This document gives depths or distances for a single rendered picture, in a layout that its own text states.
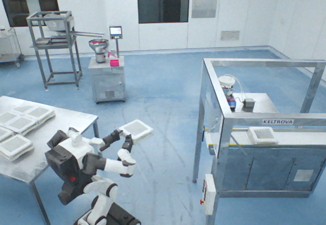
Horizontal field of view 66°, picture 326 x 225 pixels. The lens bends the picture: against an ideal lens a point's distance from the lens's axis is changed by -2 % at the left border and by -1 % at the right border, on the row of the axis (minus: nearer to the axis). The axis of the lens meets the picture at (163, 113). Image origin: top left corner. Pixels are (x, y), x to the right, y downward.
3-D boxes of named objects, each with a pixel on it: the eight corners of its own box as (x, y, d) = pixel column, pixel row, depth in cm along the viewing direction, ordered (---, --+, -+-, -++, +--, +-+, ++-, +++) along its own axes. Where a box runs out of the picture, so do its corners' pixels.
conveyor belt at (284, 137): (207, 150, 260) (207, 146, 257) (204, 135, 282) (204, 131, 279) (338, 150, 260) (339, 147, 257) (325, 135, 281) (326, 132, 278)
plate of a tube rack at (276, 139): (254, 142, 255) (255, 140, 254) (247, 128, 276) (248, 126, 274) (279, 142, 255) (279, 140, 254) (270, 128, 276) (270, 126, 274)
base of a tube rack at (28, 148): (-3, 152, 245) (-4, 150, 243) (20, 139, 262) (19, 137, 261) (11, 161, 234) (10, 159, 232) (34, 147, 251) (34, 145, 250)
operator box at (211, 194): (204, 215, 189) (208, 191, 175) (202, 197, 203) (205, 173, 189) (212, 215, 189) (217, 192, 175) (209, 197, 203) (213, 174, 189)
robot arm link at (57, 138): (61, 148, 215) (53, 148, 202) (53, 141, 216) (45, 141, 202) (70, 137, 216) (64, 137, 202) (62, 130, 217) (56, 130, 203)
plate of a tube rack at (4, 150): (-5, 148, 242) (-6, 146, 241) (18, 135, 259) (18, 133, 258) (9, 157, 231) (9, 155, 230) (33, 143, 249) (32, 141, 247)
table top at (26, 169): (-86, 146, 257) (-88, 144, 255) (4, 98, 344) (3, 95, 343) (30, 185, 215) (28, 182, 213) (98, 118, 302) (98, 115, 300)
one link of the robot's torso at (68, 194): (67, 209, 202) (63, 194, 193) (58, 200, 209) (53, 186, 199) (95, 188, 221) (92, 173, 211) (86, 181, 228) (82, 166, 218)
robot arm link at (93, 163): (103, 175, 181) (84, 171, 177) (102, 173, 189) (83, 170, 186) (107, 158, 183) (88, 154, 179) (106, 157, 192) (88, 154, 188)
